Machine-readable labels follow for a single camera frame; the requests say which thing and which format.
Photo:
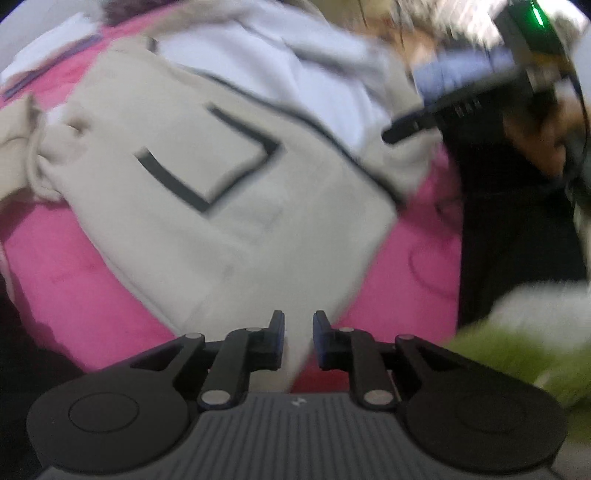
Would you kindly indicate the person right leg black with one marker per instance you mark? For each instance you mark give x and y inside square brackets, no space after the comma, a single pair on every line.
[517,220]

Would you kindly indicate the beige zip hoodie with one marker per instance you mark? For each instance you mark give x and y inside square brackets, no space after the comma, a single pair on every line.
[211,204]

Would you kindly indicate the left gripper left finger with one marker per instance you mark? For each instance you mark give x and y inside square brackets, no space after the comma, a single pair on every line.
[242,352]

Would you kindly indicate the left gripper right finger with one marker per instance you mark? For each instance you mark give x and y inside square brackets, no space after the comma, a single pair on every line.
[357,353]

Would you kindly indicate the folded purple cloth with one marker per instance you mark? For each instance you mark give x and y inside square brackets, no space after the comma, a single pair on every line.
[16,86]

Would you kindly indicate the folded white towel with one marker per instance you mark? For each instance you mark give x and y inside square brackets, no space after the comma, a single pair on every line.
[48,46]

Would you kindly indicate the person right hand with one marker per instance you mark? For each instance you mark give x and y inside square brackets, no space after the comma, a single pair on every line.
[544,145]

